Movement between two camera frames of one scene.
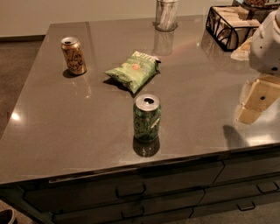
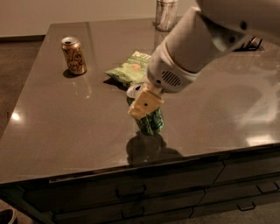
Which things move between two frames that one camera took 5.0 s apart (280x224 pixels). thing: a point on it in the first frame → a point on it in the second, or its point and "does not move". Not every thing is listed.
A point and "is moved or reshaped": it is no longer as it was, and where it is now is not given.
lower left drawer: x=174 y=209 does not move
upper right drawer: x=244 y=168 does not move
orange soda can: x=73 y=54 does not move
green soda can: x=146 y=116 is moved or reshaped
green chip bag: x=136 y=70 does not move
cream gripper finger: x=264 y=93 → x=144 y=103
